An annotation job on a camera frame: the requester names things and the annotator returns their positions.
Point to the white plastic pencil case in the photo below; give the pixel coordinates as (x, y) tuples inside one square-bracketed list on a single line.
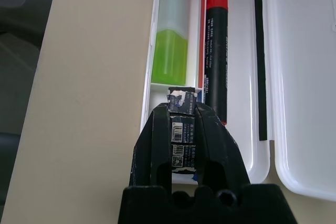
[(288, 77)]

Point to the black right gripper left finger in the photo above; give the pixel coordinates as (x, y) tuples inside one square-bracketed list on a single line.
[(152, 142)]

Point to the green capped highlighter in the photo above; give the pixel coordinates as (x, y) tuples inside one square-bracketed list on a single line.
[(170, 56)]

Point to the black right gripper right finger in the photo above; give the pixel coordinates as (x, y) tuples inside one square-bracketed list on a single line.
[(215, 142)]

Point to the grey robot left leg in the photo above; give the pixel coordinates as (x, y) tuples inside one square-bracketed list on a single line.
[(15, 19)]

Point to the black marker with red cap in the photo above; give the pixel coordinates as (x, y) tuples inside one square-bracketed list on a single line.
[(216, 51)]

